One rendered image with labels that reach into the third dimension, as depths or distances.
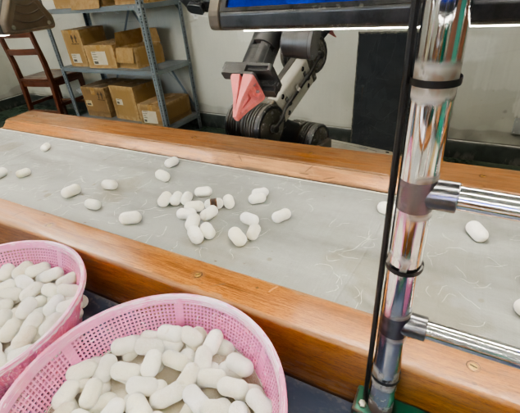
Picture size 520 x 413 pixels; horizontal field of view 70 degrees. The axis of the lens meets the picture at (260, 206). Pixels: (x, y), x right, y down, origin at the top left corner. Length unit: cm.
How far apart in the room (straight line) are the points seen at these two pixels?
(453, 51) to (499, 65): 232
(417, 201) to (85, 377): 38
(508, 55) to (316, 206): 201
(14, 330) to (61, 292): 7
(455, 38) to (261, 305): 33
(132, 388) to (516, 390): 36
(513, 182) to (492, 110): 188
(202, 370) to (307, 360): 12
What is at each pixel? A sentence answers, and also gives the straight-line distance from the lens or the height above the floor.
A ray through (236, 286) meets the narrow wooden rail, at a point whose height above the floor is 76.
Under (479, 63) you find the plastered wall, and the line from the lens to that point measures 254.
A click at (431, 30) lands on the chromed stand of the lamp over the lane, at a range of 22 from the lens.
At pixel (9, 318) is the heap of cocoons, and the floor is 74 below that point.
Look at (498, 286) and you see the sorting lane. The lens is 55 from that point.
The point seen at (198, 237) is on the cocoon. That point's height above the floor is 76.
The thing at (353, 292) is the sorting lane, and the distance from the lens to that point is 49.
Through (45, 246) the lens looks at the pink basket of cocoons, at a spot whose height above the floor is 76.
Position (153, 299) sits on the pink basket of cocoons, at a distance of 47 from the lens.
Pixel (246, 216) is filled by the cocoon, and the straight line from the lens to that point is 60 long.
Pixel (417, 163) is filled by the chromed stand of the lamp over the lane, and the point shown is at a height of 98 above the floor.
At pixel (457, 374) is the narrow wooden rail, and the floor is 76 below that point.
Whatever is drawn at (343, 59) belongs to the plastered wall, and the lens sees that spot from 266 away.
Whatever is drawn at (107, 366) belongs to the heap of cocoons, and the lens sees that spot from 46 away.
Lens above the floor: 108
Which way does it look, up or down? 32 degrees down
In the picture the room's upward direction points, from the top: 5 degrees counter-clockwise
